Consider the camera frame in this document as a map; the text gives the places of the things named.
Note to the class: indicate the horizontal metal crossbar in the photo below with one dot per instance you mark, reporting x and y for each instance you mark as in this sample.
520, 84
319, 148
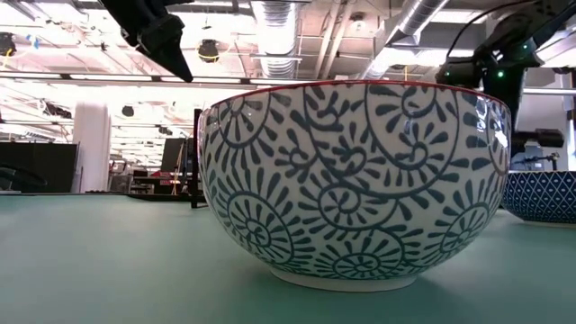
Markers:
112, 78

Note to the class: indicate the white pillar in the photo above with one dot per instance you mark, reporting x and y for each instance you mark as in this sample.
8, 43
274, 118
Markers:
91, 148

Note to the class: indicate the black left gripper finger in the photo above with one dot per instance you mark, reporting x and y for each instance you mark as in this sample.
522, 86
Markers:
173, 49

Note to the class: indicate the silver ventilation duct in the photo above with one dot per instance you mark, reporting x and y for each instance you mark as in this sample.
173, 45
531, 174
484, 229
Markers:
275, 36
407, 24

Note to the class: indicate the green table mat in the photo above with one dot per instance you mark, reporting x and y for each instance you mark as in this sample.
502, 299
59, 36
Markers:
112, 261

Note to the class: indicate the yellow interior blue exterior bowl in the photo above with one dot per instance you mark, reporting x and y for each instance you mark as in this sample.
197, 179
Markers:
540, 195

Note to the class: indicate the red interior floral exterior bowl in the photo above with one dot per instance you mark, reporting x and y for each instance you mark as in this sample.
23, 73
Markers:
351, 180

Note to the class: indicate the wooden shelf with black frame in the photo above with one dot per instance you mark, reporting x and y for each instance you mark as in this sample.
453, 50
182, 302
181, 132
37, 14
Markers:
196, 157

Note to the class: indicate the black room divider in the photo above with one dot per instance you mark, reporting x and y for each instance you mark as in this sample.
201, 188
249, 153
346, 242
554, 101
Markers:
40, 162

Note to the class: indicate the black dome fixture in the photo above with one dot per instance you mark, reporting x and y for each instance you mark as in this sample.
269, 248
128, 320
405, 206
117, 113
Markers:
208, 50

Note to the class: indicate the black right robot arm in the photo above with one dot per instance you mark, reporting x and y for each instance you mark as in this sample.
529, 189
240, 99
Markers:
504, 94

